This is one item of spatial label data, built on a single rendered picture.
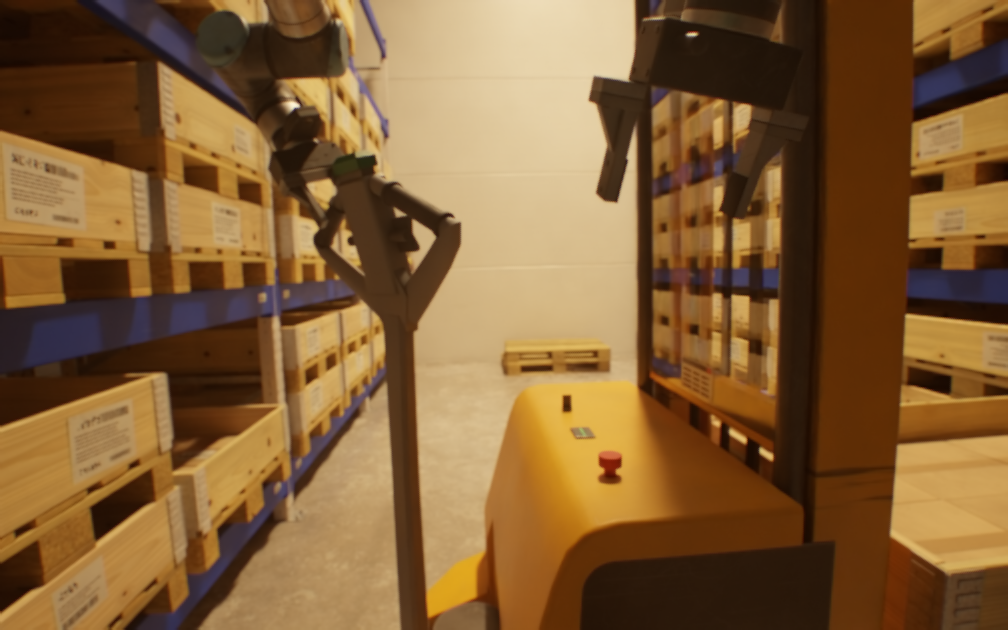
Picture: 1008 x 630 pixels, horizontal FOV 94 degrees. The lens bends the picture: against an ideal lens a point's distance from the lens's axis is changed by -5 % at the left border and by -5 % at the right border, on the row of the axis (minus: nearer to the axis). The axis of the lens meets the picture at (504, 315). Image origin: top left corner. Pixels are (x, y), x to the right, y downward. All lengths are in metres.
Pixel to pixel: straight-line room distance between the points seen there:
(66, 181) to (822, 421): 1.55
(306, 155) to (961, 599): 1.28
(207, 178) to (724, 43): 1.85
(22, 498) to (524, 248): 5.86
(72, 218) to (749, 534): 1.47
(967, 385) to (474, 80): 5.87
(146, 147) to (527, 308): 5.37
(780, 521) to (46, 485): 1.35
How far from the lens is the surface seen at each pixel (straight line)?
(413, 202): 0.77
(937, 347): 2.89
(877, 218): 0.88
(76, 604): 1.51
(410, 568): 1.05
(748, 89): 0.50
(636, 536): 0.74
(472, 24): 7.23
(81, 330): 1.55
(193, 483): 1.87
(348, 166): 0.88
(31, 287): 1.36
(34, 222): 1.38
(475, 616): 1.31
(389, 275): 0.87
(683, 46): 0.45
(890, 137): 0.91
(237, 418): 2.64
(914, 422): 2.04
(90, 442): 1.47
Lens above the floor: 1.23
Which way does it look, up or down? 5 degrees down
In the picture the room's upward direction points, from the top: 1 degrees counter-clockwise
